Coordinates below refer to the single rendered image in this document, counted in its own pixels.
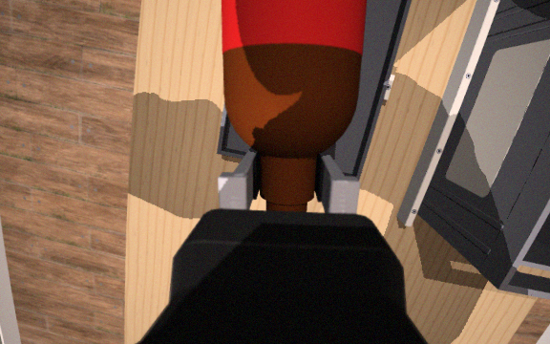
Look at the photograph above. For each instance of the brown bottle with red label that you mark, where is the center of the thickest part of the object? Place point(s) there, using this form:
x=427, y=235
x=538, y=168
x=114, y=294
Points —
x=291, y=75

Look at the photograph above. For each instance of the dark grey tray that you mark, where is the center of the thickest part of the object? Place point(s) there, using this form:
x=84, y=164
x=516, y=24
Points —
x=385, y=22

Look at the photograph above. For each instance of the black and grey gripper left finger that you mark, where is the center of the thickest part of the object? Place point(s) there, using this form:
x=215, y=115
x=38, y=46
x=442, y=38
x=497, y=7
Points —
x=238, y=189

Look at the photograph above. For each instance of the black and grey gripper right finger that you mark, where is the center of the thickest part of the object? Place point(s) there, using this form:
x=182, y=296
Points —
x=337, y=192

